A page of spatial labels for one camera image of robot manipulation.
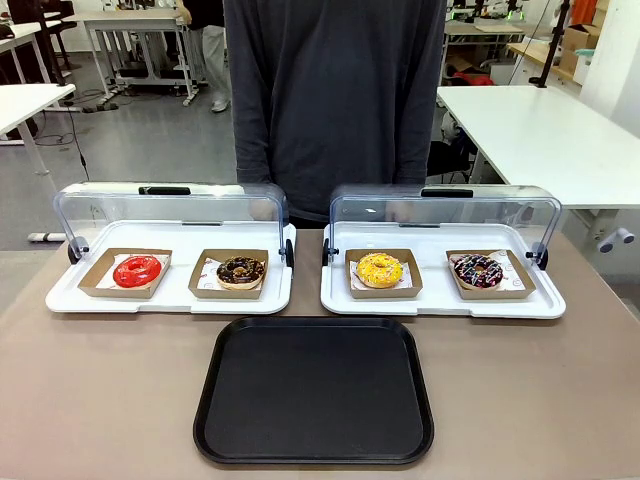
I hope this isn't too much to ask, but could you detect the wooden top table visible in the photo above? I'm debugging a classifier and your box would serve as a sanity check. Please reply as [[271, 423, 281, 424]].
[[507, 41, 584, 86]]

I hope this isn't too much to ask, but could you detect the brown cardboard donut tray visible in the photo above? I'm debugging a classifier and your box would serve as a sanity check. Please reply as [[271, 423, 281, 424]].
[[344, 248, 424, 300], [77, 247, 174, 300], [187, 248, 270, 301], [445, 248, 537, 301]]

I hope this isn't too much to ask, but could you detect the white-framed workbench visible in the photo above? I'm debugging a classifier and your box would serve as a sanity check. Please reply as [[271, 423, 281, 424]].
[[64, 12, 199, 107]]

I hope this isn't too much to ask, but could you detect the person in dark grey sweater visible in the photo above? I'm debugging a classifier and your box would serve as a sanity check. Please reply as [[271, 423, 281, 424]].
[[222, 0, 448, 230]]

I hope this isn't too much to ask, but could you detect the brown cardboard box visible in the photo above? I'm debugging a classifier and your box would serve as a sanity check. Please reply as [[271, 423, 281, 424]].
[[562, 23, 604, 71]]

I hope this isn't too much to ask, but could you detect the orange panel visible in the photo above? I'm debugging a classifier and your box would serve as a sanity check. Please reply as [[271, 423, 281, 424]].
[[572, 0, 599, 26]]

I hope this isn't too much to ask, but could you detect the yellow glazed donut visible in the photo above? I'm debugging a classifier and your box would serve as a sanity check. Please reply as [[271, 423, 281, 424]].
[[356, 253, 404, 290]]

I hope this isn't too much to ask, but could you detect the person's right hand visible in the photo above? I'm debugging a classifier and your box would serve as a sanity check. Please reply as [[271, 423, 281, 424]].
[[248, 195, 275, 224]]

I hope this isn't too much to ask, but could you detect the black tripod stand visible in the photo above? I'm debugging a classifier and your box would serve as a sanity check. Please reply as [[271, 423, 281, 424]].
[[528, 0, 574, 89]]

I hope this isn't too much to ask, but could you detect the person's right forearm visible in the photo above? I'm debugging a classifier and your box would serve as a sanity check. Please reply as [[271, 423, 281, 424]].
[[232, 74, 276, 186]]

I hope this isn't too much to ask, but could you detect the black serving tray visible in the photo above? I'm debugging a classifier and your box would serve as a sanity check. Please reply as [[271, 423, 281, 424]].
[[192, 315, 435, 466]]

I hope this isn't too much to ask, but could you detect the white display case base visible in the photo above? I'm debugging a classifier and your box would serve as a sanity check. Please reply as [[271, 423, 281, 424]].
[[319, 221, 568, 320], [44, 219, 297, 316]]

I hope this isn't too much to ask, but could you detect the black office chair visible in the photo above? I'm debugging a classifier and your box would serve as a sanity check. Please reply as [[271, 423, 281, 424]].
[[427, 112, 474, 184]]

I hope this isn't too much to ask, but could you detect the white table with thin legs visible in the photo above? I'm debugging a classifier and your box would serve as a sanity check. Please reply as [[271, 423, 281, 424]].
[[0, 83, 77, 176]]

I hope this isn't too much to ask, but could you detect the white desk with black chair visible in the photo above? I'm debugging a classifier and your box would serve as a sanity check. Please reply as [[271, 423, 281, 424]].
[[0, 0, 71, 87]]

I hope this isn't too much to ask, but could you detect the chocolate donut with nut bits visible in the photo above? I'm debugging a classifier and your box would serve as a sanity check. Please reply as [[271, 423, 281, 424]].
[[215, 256, 266, 291]]

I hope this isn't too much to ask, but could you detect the bystander in white trousers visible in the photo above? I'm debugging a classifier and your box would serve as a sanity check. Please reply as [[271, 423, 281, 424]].
[[174, 0, 232, 114]]

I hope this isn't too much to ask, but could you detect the chocolate donut with coloured sprinkles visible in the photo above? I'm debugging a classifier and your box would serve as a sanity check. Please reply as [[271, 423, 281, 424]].
[[451, 253, 504, 291]]

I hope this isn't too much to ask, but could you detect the large white work table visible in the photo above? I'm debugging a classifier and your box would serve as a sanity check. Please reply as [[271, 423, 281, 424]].
[[436, 84, 640, 241]]

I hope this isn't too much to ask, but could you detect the black floor cable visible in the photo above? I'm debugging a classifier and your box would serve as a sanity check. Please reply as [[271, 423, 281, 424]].
[[37, 97, 92, 182]]

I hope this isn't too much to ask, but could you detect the clear display case lid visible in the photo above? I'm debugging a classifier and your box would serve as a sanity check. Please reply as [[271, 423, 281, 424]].
[[328, 183, 563, 271], [53, 181, 296, 266]]

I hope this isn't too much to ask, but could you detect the grey lab bench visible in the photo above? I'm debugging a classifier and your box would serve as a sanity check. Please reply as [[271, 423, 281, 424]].
[[443, 22, 526, 66]]

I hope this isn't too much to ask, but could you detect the white table leg caster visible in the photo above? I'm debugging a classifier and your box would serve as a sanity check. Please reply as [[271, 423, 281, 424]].
[[597, 227, 636, 254]]

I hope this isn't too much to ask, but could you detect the person's left forearm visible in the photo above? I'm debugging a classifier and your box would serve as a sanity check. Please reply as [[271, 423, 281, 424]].
[[391, 74, 442, 186]]

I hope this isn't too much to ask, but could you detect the person's left hand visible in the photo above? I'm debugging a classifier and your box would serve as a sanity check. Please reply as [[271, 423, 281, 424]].
[[385, 195, 417, 224]]

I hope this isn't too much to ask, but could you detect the red cloth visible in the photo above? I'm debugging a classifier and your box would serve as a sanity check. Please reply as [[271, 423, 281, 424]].
[[452, 71, 494, 87]]

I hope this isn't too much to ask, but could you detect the red glazed donut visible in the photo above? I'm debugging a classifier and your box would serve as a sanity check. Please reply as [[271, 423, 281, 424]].
[[112, 254, 163, 290]]

